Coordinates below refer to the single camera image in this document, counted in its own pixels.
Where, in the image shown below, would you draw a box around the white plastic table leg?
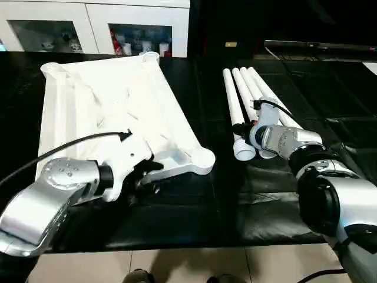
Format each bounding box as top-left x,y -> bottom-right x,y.
222,68 -> 257,162
249,66 -> 302,130
240,67 -> 283,127
232,67 -> 276,160

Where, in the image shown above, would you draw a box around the white plastic table top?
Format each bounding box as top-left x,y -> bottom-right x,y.
37,52 -> 216,183

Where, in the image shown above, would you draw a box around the black work mat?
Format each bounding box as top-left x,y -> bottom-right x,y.
0,52 -> 377,254

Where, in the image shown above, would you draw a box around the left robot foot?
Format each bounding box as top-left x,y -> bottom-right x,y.
128,268 -> 155,283

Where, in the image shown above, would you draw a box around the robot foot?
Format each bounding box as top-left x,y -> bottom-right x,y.
206,273 -> 237,283
128,268 -> 155,283

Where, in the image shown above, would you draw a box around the large black cabinet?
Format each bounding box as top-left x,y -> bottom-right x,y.
190,0 -> 377,62

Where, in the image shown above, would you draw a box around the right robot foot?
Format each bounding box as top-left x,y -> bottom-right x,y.
206,273 -> 237,283

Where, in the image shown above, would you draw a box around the white glass-door cabinet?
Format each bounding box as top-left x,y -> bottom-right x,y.
0,0 -> 190,58

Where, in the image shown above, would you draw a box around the small dark figurines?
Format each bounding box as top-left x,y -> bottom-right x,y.
40,35 -> 82,51

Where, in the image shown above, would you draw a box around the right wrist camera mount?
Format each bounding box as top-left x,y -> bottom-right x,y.
250,121 -> 279,159

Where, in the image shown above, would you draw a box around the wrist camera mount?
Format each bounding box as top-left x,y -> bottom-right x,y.
250,121 -> 279,159
100,134 -> 155,201

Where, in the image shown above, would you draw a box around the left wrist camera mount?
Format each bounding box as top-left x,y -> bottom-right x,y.
100,134 -> 155,201

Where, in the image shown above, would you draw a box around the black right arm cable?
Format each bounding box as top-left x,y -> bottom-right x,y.
252,99 -> 293,127

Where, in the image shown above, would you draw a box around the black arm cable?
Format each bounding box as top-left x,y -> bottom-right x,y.
252,99 -> 293,127
0,131 -> 133,188

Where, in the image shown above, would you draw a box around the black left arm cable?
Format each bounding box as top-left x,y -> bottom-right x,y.
0,131 -> 133,188

